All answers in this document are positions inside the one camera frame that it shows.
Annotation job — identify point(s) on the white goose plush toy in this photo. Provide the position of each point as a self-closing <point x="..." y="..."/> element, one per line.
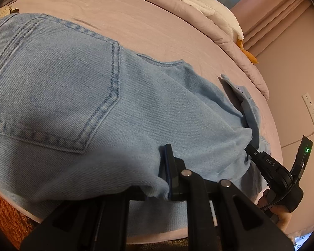
<point x="212" y="7"/>

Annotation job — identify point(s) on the yellow cloth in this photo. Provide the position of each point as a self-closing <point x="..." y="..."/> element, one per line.
<point x="5" y="11"/>

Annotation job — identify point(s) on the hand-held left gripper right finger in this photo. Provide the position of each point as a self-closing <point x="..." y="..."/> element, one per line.
<point x="168" y="170"/>

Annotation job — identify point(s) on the pink quilted duvet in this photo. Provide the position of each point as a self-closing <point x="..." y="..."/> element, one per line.
<point x="225" y="39"/>

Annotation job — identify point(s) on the white power strip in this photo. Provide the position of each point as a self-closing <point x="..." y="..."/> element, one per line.
<point x="312" y="111"/>

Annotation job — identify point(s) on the bed with pink sheet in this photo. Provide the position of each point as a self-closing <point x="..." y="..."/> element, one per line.
<point x="151" y="31"/>

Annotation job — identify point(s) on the orange shaggy rug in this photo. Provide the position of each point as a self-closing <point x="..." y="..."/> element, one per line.
<point x="7" y="214"/>

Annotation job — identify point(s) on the person's right hand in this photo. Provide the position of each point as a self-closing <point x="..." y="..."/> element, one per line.
<point x="277" y="214"/>

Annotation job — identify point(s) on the light blue denim pants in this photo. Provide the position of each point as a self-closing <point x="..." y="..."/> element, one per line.
<point x="68" y="96"/>

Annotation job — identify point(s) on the pink curtain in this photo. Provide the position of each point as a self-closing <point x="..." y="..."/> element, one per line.
<point x="274" y="15"/>

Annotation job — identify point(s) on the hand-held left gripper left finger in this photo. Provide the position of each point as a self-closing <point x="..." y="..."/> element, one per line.
<point x="76" y="222"/>

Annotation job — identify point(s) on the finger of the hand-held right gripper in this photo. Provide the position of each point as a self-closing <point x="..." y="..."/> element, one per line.
<point x="265" y="160"/>

